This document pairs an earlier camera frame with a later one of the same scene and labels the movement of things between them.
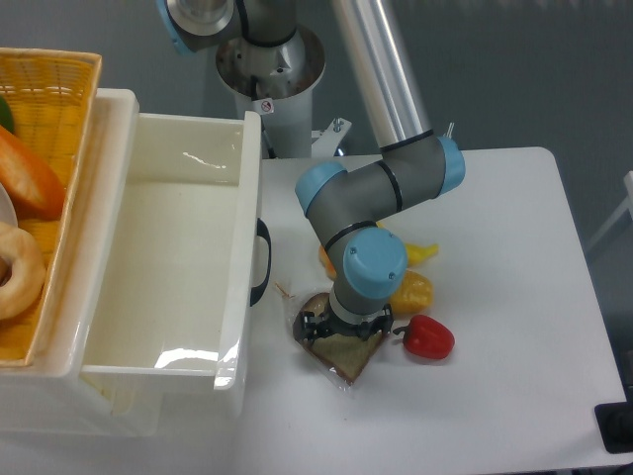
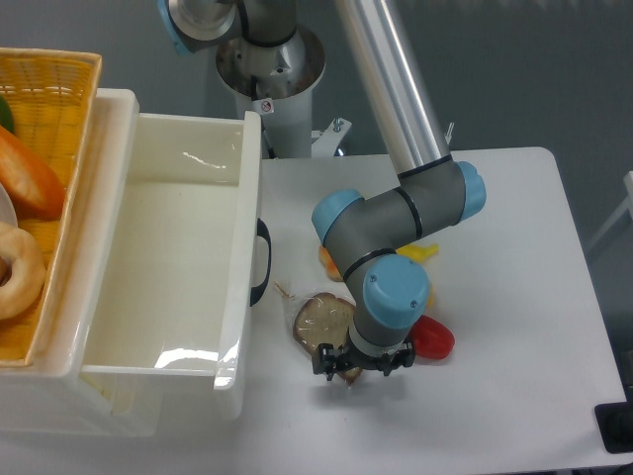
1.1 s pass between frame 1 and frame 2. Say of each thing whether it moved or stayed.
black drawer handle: stayed
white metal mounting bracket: stayed
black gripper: moved
